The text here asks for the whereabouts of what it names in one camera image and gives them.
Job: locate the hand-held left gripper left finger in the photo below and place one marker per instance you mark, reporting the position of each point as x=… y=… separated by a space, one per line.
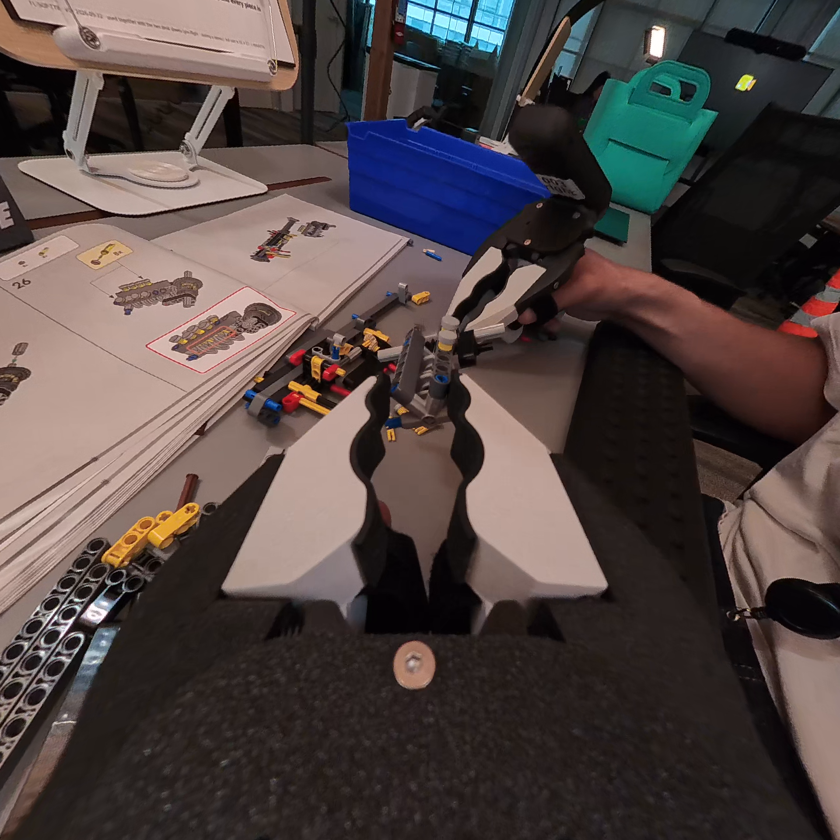
x=302 y=518

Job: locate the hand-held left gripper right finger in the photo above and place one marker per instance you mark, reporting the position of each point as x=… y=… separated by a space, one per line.
x=531 y=525

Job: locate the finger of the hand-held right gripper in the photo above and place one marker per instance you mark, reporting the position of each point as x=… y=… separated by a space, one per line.
x=476 y=282
x=508 y=295

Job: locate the black toy gear assembly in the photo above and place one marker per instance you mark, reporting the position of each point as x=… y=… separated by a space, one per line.
x=420 y=371

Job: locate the pile of yellow toy pins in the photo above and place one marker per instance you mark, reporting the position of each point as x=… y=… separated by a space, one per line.
x=420 y=430

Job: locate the person's right forearm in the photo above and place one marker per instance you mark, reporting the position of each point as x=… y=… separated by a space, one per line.
x=722 y=354

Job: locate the toy car set box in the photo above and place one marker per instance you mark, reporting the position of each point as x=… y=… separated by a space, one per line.
x=13 y=223

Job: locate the person's right hand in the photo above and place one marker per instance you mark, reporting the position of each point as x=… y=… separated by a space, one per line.
x=597 y=289

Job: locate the person's left hand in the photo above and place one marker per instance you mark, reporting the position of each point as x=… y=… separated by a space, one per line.
x=386 y=513

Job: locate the dark green notebook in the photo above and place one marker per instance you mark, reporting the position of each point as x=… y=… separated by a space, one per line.
x=613 y=223

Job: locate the blue plastic bin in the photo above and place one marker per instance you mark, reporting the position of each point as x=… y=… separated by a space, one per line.
x=426 y=190

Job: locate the teal felt bag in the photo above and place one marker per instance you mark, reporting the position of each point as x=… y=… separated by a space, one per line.
x=643 y=151

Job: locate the partly built toy chassis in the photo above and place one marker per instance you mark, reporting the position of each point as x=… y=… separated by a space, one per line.
x=315 y=367

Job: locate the white cabinet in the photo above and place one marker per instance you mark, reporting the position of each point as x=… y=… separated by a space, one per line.
x=410 y=88

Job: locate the black office chair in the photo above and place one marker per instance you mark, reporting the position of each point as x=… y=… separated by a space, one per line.
x=754 y=197

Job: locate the wooden pillar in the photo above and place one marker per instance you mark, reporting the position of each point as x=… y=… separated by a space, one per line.
x=378 y=59

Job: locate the building instruction booklet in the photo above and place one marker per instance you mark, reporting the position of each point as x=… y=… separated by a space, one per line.
x=98 y=394

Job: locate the black stand pole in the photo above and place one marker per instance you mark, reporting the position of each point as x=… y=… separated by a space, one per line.
x=306 y=65

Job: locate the long black toy beam assembly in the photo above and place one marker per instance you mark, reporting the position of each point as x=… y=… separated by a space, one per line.
x=46 y=630

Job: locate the large black screen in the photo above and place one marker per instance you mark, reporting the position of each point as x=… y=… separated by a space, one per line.
x=787 y=92

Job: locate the orange striped traffic cone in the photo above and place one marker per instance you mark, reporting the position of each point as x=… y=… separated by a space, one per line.
x=814 y=308

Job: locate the black badge reel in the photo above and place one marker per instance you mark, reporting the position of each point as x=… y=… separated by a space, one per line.
x=804 y=607

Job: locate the wall light fixture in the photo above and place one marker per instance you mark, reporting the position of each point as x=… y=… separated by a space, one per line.
x=655 y=40

